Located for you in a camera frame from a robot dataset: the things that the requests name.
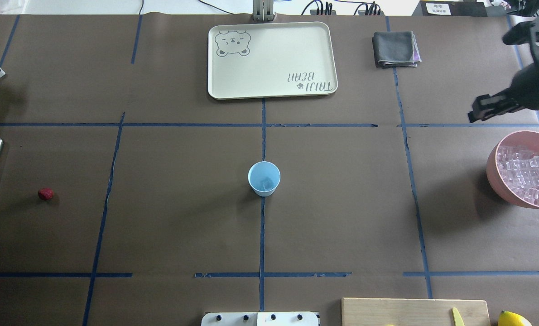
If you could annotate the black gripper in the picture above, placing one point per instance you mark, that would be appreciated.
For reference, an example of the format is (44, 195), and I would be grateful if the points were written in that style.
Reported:
(533, 87)

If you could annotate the red strawberry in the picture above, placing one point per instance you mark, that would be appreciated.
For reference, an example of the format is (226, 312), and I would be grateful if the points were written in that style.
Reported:
(46, 194)

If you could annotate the pink bowl of ice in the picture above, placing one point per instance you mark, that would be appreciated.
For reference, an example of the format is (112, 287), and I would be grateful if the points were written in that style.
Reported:
(513, 168)

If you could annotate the light blue plastic cup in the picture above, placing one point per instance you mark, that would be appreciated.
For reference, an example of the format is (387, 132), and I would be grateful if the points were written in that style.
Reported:
(264, 177)

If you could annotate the dark grey folded cloth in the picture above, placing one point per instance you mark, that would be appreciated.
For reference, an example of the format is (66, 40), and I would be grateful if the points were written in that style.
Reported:
(396, 49)

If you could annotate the yellow lemon outer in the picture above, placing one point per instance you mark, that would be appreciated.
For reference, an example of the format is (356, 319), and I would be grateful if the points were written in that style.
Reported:
(507, 318)

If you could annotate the cream bear serving tray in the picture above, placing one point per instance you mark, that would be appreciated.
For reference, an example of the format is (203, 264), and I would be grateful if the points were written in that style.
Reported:
(270, 60)

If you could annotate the wooden cutting board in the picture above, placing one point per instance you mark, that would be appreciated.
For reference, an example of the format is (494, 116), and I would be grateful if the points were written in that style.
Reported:
(412, 312)

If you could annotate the aluminium frame post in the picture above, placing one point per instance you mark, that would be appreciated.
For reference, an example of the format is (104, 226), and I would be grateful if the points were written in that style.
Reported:
(263, 10)

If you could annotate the white camera mast with base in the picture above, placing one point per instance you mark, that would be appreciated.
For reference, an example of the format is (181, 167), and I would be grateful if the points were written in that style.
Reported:
(302, 318)

